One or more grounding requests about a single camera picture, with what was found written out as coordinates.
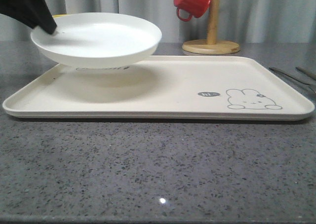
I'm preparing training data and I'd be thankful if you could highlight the white round plate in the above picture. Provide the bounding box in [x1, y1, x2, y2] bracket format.
[31, 12, 162, 68]

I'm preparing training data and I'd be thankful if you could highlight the stainless steel fork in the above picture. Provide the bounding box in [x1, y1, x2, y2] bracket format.
[269, 67, 316, 94]

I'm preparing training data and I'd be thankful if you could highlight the cream rabbit serving tray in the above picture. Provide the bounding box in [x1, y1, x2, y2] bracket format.
[2, 56, 315, 121]

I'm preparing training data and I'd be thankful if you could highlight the wooden mug tree stand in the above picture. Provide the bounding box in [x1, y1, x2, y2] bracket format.
[182, 0, 240, 55]

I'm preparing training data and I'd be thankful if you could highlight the red mug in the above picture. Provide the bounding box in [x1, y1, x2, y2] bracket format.
[173, 0, 212, 22]

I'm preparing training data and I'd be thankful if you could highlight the grey curtain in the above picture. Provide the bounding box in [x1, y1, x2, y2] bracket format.
[0, 0, 316, 44]

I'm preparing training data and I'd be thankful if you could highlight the yellow mug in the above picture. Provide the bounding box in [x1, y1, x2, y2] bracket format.
[53, 14, 67, 18]

